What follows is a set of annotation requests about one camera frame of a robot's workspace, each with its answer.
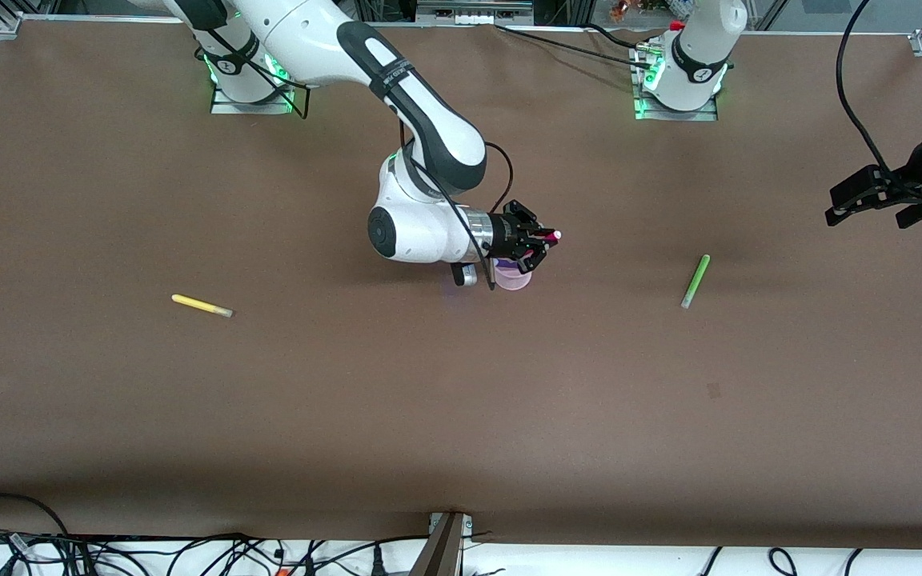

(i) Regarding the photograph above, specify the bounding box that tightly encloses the pink cup pen holder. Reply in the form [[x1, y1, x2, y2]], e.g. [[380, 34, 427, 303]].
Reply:
[[493, 257, 535, 292]]

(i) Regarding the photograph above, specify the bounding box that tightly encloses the green pen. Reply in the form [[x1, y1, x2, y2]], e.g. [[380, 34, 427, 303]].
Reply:
[[680, 254, 712, 310]]

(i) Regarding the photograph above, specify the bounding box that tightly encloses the yellow pen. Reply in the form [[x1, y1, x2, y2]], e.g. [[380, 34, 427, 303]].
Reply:
[[171, 294, 235, 319]]

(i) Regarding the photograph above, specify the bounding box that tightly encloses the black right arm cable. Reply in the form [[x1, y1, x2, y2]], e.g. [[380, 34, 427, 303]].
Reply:
[[397, 120, 515, 292]]

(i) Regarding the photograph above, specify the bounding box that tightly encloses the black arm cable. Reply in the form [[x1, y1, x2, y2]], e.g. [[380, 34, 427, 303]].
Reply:
[[835, 0, 898, 175], [397, 120, 515, 292]]

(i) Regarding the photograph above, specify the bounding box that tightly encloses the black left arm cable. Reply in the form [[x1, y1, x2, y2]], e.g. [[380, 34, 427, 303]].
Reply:
[[835, 0, 898, 175]]

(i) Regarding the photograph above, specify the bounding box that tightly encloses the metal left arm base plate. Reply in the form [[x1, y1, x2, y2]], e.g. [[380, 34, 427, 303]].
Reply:
[[634, 96, 720, 123]]

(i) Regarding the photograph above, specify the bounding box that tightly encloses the long black table cable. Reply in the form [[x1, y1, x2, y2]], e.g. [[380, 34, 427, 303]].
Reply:
[[495, 23, 655, 70]]

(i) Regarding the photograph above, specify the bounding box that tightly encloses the short black table cable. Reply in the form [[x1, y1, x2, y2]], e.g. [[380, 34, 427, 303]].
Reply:
[[585, 22, 644, 50]]

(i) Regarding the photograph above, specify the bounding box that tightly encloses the grey metal rail box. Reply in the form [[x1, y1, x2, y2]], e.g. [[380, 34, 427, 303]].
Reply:
[[416, 0, 535, 26]]

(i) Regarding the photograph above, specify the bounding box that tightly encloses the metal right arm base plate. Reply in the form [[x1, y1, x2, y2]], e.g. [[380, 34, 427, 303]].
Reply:
[[210, 80, 295, 115]]

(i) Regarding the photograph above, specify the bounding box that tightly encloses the aluminium camera post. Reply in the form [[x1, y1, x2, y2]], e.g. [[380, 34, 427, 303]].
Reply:
[[409, 512, 475, 576]]

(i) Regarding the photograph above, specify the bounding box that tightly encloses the tangled black cable bundle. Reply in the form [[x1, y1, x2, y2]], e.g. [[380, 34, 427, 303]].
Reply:
[[0, 530, 430, 576]]

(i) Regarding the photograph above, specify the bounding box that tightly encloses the black looping floor cable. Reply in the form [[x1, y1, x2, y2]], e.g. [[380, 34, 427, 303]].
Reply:
[[0, 493, 70, 538]]

